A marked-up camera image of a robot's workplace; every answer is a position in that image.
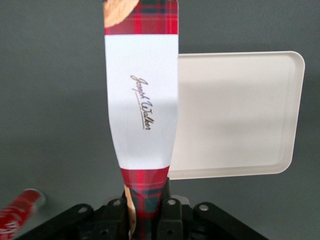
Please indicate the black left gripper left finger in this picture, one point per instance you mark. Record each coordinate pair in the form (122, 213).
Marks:
(110, 220)

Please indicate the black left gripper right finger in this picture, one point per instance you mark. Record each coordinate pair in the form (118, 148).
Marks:
(172, 220)

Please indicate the red tartan cookie box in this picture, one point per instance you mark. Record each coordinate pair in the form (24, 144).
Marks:
(142, 100)

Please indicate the cream plastic tray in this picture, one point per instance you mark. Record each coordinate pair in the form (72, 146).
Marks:
(237, 112)

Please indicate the red soda bottle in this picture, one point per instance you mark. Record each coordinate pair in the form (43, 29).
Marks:
(20, 210)

